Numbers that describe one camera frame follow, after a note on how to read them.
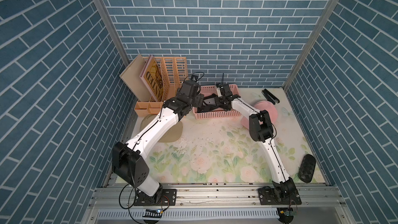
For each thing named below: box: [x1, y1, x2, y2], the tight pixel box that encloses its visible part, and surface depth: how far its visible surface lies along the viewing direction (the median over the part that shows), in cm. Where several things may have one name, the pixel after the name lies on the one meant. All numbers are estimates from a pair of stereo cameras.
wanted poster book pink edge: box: [138, 54, 165, 103], surface depth 100 cm
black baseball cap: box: [196, 93, 232, 114], surface depth 104 cm
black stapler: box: [261, 88, 280, 105], surface depth 117 cm
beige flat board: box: [119, 53, 151, 103], surface depth 94 cm
